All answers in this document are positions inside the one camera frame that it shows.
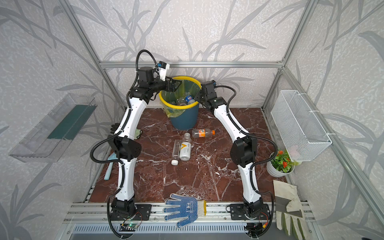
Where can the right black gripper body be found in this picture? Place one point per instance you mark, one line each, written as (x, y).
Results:
(199, 98)

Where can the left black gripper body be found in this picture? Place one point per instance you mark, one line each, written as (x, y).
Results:
(170, 85)

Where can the blue label pepsi bottle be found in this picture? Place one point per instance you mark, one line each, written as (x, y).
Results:
(189, 99)

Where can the teal bin with yellow rim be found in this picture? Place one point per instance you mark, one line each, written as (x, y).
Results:
(183, 117)

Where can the orange label bottle top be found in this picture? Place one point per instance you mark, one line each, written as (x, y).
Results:
(202, 133)

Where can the white yellow label bottle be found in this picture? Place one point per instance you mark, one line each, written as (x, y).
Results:
(186, 147)

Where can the slim clear bottle white cap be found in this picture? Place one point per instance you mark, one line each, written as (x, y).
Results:
(176, 153)

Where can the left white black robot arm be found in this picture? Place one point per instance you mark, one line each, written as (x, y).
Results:
(126, 148)

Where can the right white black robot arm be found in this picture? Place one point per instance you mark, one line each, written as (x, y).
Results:
(245, 145)

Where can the black green work glove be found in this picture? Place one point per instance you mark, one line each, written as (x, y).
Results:
(138, 133)

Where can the potted plant red flowers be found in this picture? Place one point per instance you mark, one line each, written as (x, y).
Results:
(282, 165)

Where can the blue dotted knit glove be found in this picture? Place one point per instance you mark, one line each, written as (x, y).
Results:
(184, 209)

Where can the green circuit board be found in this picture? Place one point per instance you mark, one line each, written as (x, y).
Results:
(129, 227)

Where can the white green striped glove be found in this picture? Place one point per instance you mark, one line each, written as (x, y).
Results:
(290, 216)

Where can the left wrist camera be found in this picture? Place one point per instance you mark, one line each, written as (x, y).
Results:
(162, 67)

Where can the white wire mesh basket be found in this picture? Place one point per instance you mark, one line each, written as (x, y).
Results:
(303, 135)

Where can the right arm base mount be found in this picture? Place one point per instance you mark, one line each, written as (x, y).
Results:
(237, 212)

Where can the clear plastic wall tray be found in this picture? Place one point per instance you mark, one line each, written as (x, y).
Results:
(50, 138)

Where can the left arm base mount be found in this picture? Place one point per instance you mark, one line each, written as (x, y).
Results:
(140, 212)

